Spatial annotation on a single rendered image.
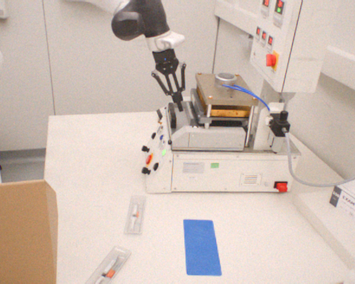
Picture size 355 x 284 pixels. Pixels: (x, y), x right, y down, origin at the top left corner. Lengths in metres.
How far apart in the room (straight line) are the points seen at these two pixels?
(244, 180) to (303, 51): 0.49
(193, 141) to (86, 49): 1.61
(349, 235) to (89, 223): 0.81
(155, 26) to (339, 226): 0.86
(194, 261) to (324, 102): 0.97
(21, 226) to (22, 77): 1.95
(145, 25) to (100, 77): 1.58
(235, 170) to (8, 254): 0.76
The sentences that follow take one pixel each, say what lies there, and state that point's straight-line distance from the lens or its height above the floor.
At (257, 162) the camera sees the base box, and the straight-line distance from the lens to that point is 1.34.
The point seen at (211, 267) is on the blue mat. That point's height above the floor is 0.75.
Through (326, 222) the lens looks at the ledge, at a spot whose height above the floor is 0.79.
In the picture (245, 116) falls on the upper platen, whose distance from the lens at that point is 1.31.
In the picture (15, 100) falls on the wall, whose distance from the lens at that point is 2.85.
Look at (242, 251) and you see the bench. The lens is 1.17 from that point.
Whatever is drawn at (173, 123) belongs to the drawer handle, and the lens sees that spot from 1.31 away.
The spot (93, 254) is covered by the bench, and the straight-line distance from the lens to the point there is 1.14.
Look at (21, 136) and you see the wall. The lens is 2.97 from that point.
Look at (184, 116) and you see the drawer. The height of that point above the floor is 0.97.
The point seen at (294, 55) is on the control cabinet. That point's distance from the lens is 1.22.
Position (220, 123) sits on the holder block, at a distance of 1.33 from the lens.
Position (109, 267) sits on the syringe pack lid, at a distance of 1.07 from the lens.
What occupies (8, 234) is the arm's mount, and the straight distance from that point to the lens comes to 0.94.
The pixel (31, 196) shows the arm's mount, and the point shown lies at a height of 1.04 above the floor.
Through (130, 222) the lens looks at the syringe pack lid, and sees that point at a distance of 1.20.
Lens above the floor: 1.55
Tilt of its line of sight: 28 degrees down
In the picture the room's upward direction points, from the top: 5 degrees clockwise
